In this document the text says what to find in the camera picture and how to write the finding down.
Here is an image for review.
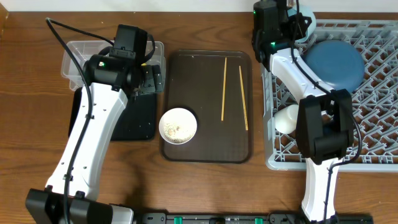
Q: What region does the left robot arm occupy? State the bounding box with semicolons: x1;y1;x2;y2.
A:
25;24;164;223

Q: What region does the black rectangular tray bin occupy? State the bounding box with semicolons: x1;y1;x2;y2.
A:
67;83;156;148

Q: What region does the right wooden chopstick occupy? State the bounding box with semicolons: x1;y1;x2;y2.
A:
239;66;249;131

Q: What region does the white paper cup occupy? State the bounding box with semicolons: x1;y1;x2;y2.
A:
274;105;299;134

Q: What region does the wooden chopstick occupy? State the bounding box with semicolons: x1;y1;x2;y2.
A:
239;66;249;131
221;57;228;121

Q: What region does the grey dishwasher rack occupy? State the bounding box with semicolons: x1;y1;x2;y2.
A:
261;19;397;172

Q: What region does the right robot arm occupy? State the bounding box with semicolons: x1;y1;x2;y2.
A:
252;0;357;223

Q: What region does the left wooden chopstick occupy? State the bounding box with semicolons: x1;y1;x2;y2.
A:
221;57;228;121

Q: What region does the dark brown serving tray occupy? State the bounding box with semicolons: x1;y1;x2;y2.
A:
160;50;253;164

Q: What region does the dark blue plate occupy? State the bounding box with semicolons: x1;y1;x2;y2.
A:
303;40;365;93

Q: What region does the clear plastic waste bin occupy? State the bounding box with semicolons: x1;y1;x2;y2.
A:
61;40;166;91

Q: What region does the white bowl with food residue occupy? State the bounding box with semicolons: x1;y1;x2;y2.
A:
159;108;198;145

